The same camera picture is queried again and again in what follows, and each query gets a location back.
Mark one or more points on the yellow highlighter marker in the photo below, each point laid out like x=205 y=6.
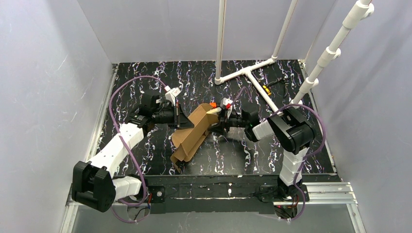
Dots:
x=215 y=111

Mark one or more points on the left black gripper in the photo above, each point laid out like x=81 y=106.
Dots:
x=177 y=115

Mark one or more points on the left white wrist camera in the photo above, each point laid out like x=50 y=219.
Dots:
x=171 y=94

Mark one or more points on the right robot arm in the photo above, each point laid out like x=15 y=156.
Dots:
x=294 y=133

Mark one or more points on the yellow black small tool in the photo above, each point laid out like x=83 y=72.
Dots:
x=267 y=90

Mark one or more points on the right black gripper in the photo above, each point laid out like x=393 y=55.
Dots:
x=224 y=119

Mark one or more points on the orange capped black marker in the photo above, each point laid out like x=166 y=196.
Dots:
x=215 y=104

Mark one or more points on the brown cardboard box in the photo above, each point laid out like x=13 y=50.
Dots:
x=188 y=141

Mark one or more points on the aluminium rail frame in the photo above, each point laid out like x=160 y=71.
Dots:
x=227 y=169

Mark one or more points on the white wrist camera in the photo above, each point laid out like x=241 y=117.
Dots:
x=226 y=105
x=171 y=94

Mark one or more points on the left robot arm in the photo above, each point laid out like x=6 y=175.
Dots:
x=94 y=183

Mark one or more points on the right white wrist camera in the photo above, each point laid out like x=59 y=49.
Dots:
x=226 y=105

